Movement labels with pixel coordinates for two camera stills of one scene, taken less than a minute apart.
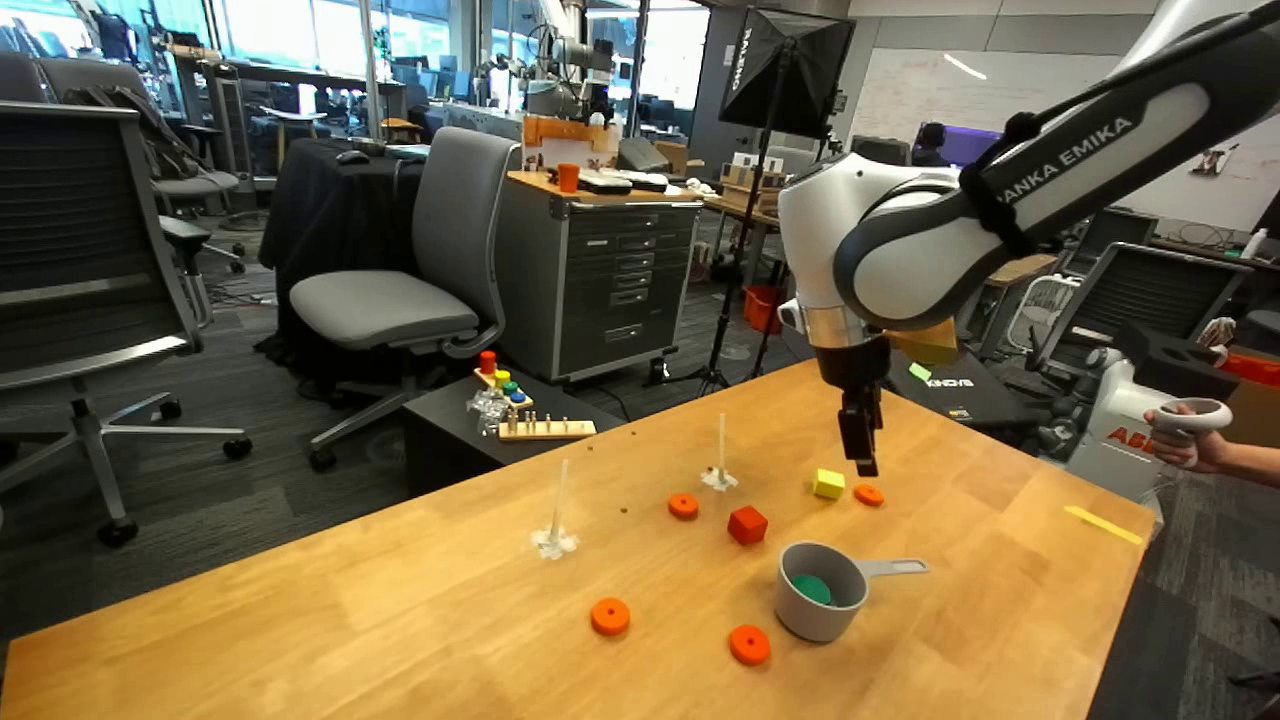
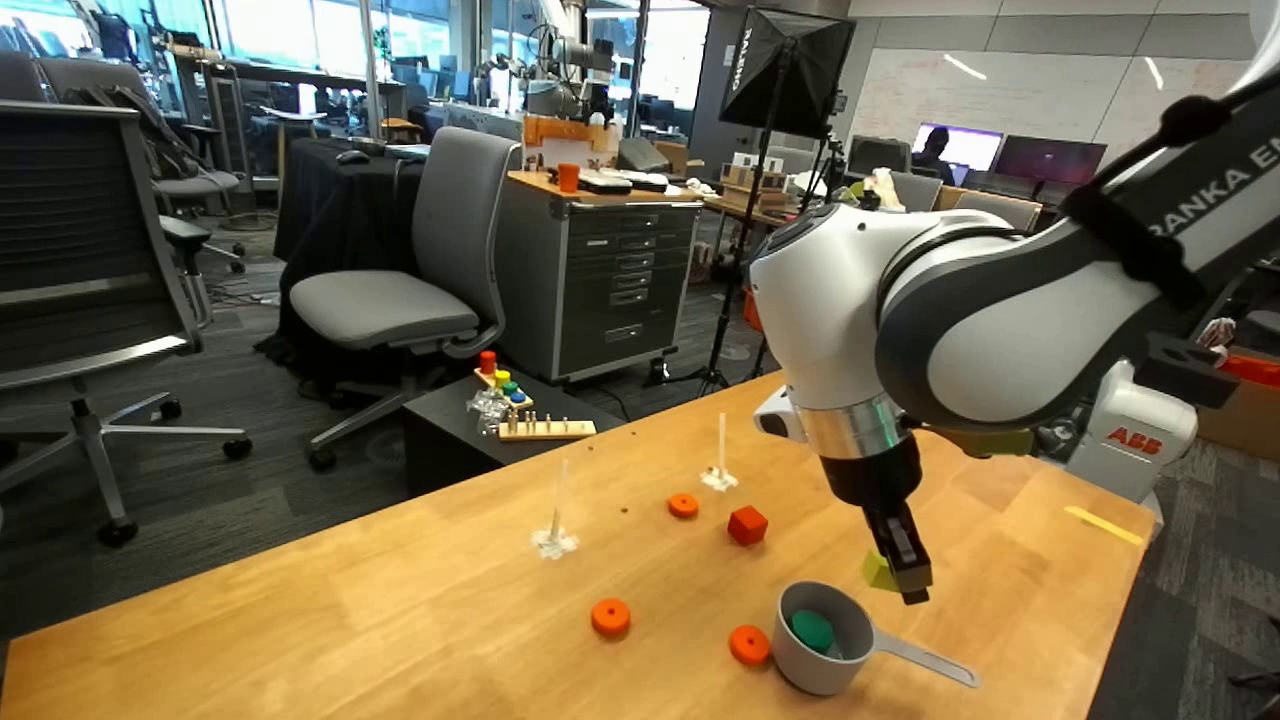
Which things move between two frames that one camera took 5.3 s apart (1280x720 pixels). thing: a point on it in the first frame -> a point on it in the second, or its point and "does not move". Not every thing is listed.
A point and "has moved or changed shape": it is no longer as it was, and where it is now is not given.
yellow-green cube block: x=825 y=480 has moved or changed shape
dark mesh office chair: x=89 y=286 does not move
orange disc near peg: x=681 y=507 does not move
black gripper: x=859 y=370 -> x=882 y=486
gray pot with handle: x=820 y=590 -> x=825 y=637
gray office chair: x=419 y=322 does not move
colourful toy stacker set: x=500 y=410 does not move
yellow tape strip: x=1099 y=521 does not move
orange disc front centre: x=749 y=646 does not move
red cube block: x=747 y=525 does not move
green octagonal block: x=813 y=587 -> x=810 y=627
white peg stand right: x=721 y=477 does not move
